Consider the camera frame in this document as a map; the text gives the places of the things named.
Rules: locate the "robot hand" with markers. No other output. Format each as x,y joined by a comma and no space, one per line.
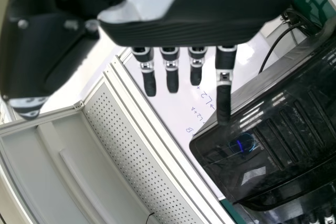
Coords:
199,11

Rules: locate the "black oven with glass door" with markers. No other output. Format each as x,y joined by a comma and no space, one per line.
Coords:
275,142

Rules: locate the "white cabinet panel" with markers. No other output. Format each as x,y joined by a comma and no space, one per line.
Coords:
44,166

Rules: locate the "white aluminium frame rail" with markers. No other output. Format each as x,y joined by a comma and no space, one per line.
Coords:
147,108

